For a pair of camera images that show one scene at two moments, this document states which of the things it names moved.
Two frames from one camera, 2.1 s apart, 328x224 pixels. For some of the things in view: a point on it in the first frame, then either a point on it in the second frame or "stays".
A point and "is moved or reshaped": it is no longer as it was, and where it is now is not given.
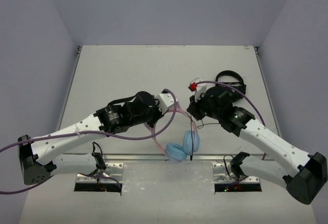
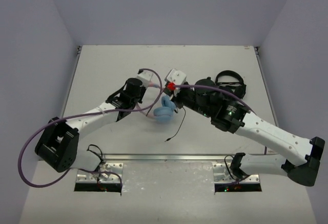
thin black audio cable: x=191 y=155 to x=179 y=128
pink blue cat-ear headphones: x=176 y=152 is moved or reshaped
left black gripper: x=156 y=116 to x=140 y=96
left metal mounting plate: x=113 y=173 stays
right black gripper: x=193 y=108 to x=176 y=99
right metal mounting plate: x=223 y=173 stays
